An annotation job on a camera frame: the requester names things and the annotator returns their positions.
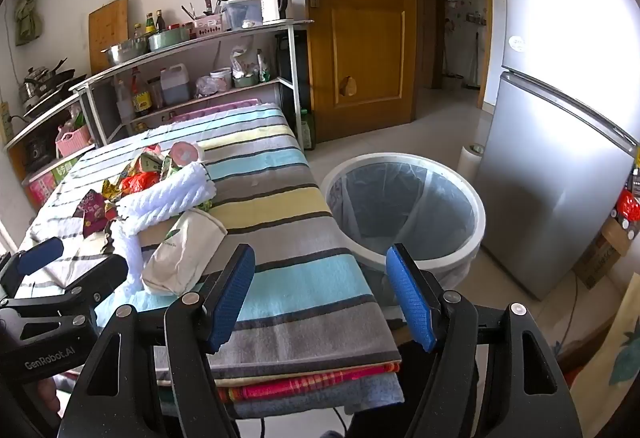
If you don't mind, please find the green carton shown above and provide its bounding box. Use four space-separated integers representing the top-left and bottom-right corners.
52 158 81 183

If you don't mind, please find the red plastic bag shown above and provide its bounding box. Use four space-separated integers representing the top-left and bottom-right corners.
121 171 162 196

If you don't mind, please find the wooden door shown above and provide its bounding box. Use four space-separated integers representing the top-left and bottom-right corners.
300 0 422 145

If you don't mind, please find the pink utensil basket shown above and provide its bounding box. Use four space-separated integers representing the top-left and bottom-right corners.
192 14 224 38

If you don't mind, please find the cream tissue pack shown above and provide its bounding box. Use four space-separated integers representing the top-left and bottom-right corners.
142 209 228 296

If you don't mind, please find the white plastic bag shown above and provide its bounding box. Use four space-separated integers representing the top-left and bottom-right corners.
230 45 261 78

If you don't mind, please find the wooden door frame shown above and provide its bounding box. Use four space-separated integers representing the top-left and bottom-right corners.
419 0 495 111

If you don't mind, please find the clear plastic storage box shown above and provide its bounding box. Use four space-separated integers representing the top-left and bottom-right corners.
221 0 263 31

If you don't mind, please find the clear plastic bottle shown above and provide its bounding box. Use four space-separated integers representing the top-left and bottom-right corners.
116 80 132 121

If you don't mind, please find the pink-lid cup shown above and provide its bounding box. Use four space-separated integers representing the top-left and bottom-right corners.
170 141 206 167

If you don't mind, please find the person's left hand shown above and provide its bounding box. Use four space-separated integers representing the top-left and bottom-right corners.
37 375 63 421

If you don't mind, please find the black cooker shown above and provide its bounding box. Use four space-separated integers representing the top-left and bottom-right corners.
22 133 56 173

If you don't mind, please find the cardboard box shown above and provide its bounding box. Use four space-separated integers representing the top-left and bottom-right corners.
572 213 640 289

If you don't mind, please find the red bag on cardboard box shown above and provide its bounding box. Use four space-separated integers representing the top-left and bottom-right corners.
612 190 640 223

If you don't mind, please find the gold snack wrapper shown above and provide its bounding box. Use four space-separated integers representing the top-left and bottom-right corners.
102 178 131 203

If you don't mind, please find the green hanging cloth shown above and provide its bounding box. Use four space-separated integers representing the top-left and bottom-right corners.
12 0 43 47

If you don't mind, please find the pink carton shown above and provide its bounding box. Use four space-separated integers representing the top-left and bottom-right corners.
27 170 63 206

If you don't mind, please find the tall metal shelf rack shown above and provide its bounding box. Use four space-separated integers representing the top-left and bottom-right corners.
70 18 317 149

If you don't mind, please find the wooden cutting board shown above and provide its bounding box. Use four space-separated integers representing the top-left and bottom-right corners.
88 0 130 76

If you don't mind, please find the steel pot with lid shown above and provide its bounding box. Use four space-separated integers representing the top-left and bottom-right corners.
19 66 51 104

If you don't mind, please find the metal bowl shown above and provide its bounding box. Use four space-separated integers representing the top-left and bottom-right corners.
100 36 151 66

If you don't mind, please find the white paper roll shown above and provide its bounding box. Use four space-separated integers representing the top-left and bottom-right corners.
457 144 486 189

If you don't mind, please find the clear plastic bin liner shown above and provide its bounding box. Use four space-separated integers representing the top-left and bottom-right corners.
327 163 477 289

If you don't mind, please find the green bottle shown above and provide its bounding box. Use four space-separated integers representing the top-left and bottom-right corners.
300 109 316 151

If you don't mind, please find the striped blanket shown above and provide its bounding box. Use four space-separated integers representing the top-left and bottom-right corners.
15 102 405 389

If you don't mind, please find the black wok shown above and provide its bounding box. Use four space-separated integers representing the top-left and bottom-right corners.
45 58 77 91

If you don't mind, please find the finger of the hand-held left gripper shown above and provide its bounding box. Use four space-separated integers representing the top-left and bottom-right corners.
0 254 130 334
0 237 66 299

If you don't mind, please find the red-cap yellow-label bottle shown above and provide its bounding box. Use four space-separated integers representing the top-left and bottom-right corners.
131 68 152 115

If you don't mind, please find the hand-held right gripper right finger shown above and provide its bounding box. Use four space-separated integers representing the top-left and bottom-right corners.
385 243 583 438

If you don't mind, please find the silver fridge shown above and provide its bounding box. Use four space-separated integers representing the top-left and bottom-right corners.
472 0 640 303

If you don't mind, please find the maroon snack packet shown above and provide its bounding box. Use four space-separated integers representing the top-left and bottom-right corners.
75 190 118 239

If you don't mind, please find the white towel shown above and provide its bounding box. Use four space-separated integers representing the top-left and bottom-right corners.
110 163 218 293

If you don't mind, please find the green basin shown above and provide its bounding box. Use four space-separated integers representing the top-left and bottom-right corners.
148 26 192 52

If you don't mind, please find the cream leaf-print cloth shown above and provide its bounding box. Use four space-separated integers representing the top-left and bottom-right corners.
560 288 640 419

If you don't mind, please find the white round trash bin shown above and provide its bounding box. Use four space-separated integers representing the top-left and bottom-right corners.
320 154 487 291

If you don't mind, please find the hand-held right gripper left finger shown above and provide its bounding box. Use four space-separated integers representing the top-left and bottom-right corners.
59 244 257 438

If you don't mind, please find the red plaid cloth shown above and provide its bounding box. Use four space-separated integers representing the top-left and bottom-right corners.
216 362 402 405

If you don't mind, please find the low metal shelf rack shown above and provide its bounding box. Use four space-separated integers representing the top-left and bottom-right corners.
2 90 97 191

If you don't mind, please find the pink woven basket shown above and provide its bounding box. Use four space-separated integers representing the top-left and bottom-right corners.
55 124 95 157

